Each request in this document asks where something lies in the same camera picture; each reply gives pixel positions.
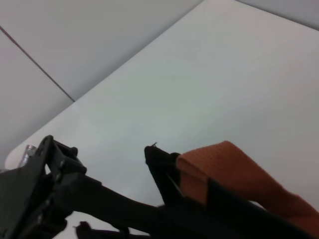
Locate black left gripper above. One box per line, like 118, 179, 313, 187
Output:
0, 135, 73, 239

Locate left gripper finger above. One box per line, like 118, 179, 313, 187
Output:
45, 139, 160, 225

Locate black food bag orange straps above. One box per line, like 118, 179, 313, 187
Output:
72, 140, 319, 239

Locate left gripper cable with connector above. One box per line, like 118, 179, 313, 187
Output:
20, 143, 38, 167

